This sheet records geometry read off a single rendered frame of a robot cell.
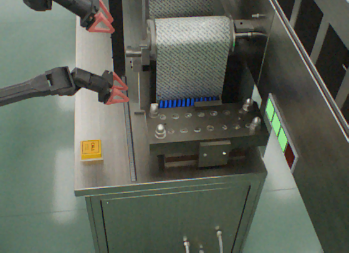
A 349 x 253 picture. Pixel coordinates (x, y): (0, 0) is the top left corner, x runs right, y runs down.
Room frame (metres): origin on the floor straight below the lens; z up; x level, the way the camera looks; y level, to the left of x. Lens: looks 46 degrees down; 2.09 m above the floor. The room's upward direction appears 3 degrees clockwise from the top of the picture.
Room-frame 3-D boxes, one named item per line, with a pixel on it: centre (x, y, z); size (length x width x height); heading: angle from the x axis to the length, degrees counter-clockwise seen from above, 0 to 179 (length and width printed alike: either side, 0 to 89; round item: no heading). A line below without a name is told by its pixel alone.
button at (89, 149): (1.00, 0.28, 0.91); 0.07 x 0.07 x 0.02; 10
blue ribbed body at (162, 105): (1.13, -0.06, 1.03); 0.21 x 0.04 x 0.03; 100
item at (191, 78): (1.16, -0.06, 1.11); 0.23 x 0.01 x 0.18; 100
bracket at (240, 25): (1.25, -0.22, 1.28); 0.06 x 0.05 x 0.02; 100
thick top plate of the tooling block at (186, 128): (1.05, -0.11, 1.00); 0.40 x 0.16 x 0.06; 100
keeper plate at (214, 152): (0.96, -0.14, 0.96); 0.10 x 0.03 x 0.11; 100
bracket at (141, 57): (1.22, 0.12, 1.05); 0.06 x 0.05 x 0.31; 100
